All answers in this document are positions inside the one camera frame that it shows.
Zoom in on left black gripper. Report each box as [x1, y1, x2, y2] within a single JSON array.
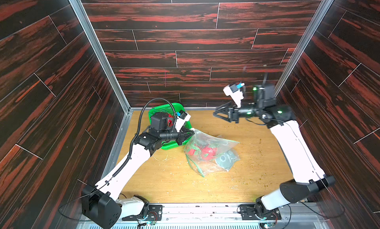
[[157, 126, 194, 146]]

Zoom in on clear zip-top bag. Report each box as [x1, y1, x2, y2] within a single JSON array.
[[184, 129, 240, 177]]

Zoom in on red green dragon fruit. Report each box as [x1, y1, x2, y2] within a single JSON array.
[[167, 114, 175, 127]]

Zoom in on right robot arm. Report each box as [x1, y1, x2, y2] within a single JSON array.
[[213, 83, 335, 219]]

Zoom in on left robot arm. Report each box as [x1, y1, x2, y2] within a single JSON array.
[[81, 110, 195, 229]]

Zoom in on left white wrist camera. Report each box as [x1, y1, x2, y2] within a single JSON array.
[[175, 110, 191, 133]]

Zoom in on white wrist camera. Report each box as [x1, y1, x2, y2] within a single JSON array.
[[223, 83, 245, 108], [175, 110, 191, 133]]

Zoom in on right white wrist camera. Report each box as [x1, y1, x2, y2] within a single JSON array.
[[223, 83, 245, 108]]

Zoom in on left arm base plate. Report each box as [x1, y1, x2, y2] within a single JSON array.
[[122, 204, 163, 222]]

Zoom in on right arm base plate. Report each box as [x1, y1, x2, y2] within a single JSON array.
[[237, 204, 282, 221]]

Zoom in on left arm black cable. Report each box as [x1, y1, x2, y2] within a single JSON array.
[[57, 97, 177, 222]]

